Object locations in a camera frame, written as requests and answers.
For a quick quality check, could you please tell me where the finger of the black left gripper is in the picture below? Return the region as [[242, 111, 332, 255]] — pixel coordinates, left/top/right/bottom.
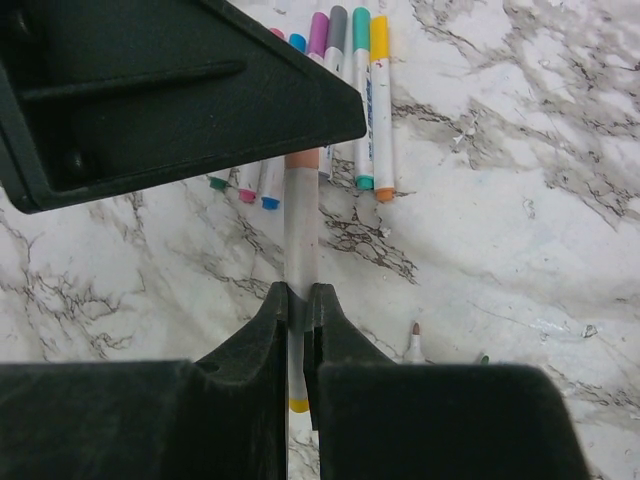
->
[[1, 1, 365, 214]]

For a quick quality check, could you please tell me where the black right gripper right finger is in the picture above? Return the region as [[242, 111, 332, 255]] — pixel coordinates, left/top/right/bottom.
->
[[307, 284, 589, 479]]

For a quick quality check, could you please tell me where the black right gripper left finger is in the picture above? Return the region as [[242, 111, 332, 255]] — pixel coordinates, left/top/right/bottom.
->
[[1, 283, 287, 479]]

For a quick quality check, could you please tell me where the brown capped marker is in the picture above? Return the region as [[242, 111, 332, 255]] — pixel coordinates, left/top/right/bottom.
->
[[404, 322, 426, 364]]

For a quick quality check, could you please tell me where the peach capped marker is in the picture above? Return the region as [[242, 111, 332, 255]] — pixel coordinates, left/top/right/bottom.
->
[[284, 149, 319, 413]]

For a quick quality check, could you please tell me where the grey capped marker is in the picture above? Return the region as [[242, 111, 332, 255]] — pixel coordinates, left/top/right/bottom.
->
[[323, 5, 348, 78]]

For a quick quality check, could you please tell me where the teal capped marker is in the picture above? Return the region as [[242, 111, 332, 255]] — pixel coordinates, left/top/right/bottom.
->
[[352, 7, 374, 190]]

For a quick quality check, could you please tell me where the yellow capped marker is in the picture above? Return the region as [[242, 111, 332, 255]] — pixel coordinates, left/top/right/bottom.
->
[[370, 16, 395, 203]]

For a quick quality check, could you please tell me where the dark green capped marker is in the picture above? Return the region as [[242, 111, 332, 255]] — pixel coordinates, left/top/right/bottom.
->
[[209, 175, 229, 191]]

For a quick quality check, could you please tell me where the pink capped marker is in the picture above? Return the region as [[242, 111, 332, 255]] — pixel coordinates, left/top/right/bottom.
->
[[238, 161, 261, 204]]

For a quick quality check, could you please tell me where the blue capped marker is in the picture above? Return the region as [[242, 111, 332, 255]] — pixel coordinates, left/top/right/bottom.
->
[[260, 28, 307, 211]]

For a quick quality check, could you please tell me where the purple capped marker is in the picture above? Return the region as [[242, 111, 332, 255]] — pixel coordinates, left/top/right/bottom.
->
[[307, 12, 331, 180]]

